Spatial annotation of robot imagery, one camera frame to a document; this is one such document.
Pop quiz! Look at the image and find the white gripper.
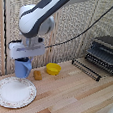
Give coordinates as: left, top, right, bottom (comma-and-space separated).
6, 34, 47, 64

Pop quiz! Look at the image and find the cobalt blue cup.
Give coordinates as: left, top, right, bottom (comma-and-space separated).
12, 56, 34, 81

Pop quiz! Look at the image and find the orange-brown bread piece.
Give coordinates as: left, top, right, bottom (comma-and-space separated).
33, 69, 44, 82

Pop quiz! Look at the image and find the yellow bowl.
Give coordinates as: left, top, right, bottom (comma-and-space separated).
44, 61, 63, 77

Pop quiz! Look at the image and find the white floral-rimmed plate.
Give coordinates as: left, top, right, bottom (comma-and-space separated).
0, 74, 40, 111

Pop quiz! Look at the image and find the black oven rack tray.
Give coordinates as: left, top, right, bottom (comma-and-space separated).
69, 57, 104, 83

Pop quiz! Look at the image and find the black toaster oven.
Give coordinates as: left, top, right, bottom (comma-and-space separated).
83, 33, 113, 79

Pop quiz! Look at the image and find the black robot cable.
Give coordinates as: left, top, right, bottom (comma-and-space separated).
44, 0, 113, 57

